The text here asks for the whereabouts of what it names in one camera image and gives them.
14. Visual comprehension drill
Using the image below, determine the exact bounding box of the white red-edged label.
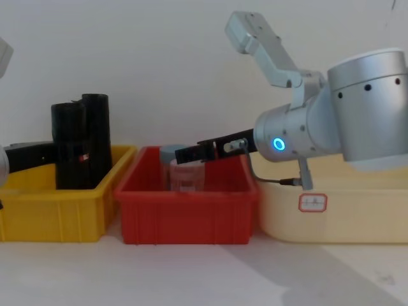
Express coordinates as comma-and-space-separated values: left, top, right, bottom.
298, 192, 328, 212

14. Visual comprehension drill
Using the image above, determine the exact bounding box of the clear plastic cup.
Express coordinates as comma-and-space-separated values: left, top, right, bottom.
168, 159, 205, 193

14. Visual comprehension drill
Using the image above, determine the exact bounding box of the red plastic bin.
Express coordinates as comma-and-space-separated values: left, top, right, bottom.
113, 146, 259, 246

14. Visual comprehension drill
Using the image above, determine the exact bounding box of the yellow plastic bin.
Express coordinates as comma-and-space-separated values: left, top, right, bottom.
0, 145, 138, 244

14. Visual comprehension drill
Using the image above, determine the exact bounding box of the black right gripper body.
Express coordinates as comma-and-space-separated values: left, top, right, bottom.
197, 127, 257, 161

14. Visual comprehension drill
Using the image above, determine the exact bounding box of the grey-lidded clear jar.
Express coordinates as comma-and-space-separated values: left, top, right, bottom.
159, 143, 186, 191

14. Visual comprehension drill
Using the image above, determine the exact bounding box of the cream plastic bin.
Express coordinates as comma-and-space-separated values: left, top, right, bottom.
254, 152, 408, 245

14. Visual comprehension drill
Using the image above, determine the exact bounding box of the thin dark gripper cable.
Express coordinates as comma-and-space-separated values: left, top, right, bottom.
224, 138, 302, 187

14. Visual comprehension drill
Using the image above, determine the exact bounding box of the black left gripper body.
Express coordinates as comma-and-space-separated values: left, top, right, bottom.
4, 141, 58, 174

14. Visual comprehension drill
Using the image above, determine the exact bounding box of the tall black roll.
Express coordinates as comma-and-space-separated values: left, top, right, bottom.
81, 92, 113, 189

